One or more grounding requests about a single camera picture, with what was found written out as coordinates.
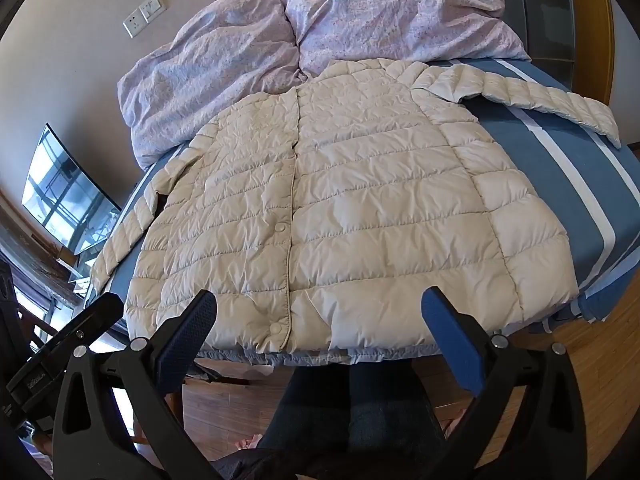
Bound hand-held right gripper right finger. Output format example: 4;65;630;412
420;286;589;480

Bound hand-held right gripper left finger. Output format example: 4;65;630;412
50;289;242;480

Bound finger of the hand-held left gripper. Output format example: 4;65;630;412
7;291;125;403

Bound cream quilted puffer jacket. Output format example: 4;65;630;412
90;59;623;356

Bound person's legs in dark pants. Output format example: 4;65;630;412
215;357;448;480

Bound flat screen television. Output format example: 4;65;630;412
21;122;124;257

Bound blue striped bed sheet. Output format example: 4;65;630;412
85;57;640;368

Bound lilac floral quilt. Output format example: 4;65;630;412
116;0;532;171

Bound dark glass panel headboard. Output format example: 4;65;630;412
500;0;610;81

